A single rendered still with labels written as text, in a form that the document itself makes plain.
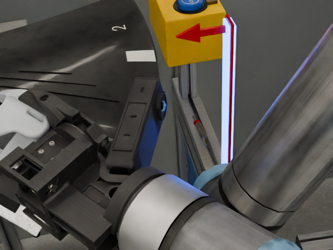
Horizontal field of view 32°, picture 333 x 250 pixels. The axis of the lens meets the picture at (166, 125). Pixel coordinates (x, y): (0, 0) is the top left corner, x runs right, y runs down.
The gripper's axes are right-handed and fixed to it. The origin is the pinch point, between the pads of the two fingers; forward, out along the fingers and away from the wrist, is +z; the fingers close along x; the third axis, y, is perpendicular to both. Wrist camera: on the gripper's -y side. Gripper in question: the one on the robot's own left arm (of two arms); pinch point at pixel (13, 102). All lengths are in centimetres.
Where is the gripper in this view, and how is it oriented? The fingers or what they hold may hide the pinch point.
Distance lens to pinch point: 59.6
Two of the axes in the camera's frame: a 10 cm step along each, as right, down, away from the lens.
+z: -7.5, -4.0, 5.2
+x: 1.3, 6.9, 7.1
